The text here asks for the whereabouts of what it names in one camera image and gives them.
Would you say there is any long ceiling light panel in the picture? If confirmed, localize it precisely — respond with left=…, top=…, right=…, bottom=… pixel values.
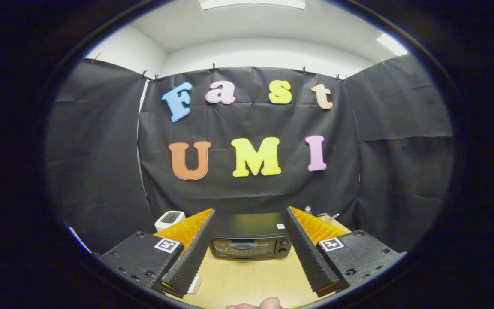
left=199, top=0, right=305, bottom=10

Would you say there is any small ceiling light panel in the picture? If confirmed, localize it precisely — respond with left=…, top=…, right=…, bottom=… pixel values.
left=376, top=33, right=407, bottom=56

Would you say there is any white toaster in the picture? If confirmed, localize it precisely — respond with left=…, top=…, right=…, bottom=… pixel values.
left=154, top=211, right=186, bottom=232

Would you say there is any black backdrop cloth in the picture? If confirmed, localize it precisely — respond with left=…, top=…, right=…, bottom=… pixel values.
left=45, top=54, right=453, bottom=254

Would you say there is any black toaster oven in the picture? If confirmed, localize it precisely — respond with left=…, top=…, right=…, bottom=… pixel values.
left=208, top=213, right=292, bottom=260

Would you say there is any row of black cloth clips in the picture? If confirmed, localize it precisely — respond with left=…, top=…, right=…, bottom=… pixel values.
left=90, top=52, right=387, bottom=83

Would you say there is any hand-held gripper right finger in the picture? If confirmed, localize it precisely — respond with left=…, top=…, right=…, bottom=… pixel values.
left=282, top=206, right=407, bottom=297

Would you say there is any white plate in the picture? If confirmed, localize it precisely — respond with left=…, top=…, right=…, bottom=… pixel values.
left=187, top=275, right=202, bottom=296

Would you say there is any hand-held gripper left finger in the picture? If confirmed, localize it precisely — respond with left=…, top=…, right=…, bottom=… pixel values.
left=99, top=209, right=216, bottom=299

